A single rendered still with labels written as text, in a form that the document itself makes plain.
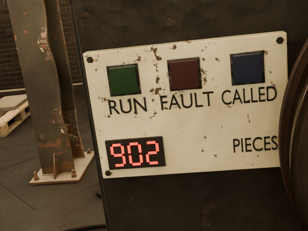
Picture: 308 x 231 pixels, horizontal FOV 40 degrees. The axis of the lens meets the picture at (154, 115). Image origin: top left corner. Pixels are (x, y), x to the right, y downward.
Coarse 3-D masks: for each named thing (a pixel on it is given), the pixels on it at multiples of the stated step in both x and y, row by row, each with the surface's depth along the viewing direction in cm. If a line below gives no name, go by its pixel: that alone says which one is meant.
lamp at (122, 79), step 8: (112, 72) 56; (120, 72) 55; (128, 72) 55; (136, 72) 56; (112, 80) 56; (120, 80) 56; (128, 80) 56; (136, 80) 56; (112, 88) 56; (120, 88) 56; (128, 88) 56; (136, 88) 56
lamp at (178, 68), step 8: (176, 64) 54; (184, 64) 54; (192, 64) 54; (176, 72) 55; (184, 72) 55; (192, 72) 55; (176, 80) 55; (184, 80) 55; (192, 80) 55; (176, 88) 55
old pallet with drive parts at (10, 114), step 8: (24, 104) 522; (0, 112) 499; (8, 112) 493; (16, 112) 488; (24, 112) 510; (0, 120) 463; (8, 120) 463; (16, 120) 501; (0, 128) 450; (8, 128) 461; (0, 136) 451
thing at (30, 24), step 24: (24, 0) 295; (48, 0) 323; (24, 24) 300; (48, 24) 328; (24, 48) 305; (48, 48) 300; (24, 72) 310; (48, 72) 308; (48, 96) 314; (72, 96) 344; (48, 120) 319; (72, 120) 349; (48, 144) 325; (72, 144) 356; (48, 168) 331; (72, 168) 329
